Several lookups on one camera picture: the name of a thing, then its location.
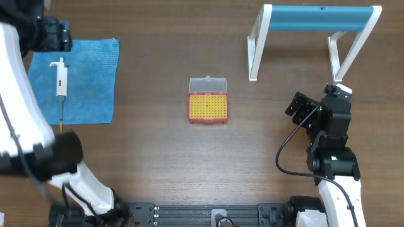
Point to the white pipette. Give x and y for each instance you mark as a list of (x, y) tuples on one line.
[(62, 80)]

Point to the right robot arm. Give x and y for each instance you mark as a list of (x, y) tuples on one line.
[(334, 126)]

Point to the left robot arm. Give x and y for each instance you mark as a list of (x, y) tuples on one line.
[(15, 94)]

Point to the red and yellow tip box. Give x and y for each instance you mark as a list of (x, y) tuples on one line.
[(208, 107)]

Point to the blue cloth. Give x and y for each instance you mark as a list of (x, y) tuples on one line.
[(91, 82)]

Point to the white and blue stand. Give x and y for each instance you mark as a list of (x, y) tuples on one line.
[(318, 18)]

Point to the mounting rail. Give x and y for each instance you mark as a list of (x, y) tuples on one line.
[(189, 216)]

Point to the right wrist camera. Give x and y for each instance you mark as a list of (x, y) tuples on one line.
[(344, 88)]

